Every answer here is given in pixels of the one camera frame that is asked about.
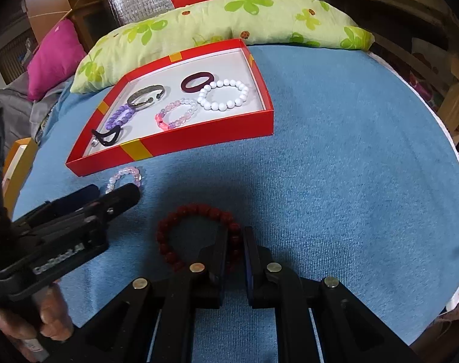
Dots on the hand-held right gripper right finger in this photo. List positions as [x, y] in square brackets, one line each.
[249, 268]

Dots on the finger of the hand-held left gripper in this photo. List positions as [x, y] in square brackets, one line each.
[80, 196]
[123, 196]

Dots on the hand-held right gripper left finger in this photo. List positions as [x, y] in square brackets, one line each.
[220, 264]

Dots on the grey metal bangle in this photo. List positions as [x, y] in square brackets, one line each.
[137, 98]

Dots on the red cardboard box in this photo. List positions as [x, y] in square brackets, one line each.
[214, 132]

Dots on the maroon band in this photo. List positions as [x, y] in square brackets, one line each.
[186, 85]

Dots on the person's left hand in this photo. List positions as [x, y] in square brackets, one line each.
[52, 317]

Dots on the orange cardboard box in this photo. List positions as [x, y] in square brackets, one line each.
[19, 166]

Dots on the blue blanket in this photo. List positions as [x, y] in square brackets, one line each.
[327, 196]

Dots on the grey cloth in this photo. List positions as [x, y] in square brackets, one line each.
[14, 109]

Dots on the pink pillow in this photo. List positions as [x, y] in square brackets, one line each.
[53, 60]

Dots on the brown board panel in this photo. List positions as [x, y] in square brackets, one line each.
[48, 0]

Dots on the green floral pillow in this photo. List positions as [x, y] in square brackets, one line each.
[214, 19]

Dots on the wooden shelf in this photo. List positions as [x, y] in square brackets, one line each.
[403, 11]

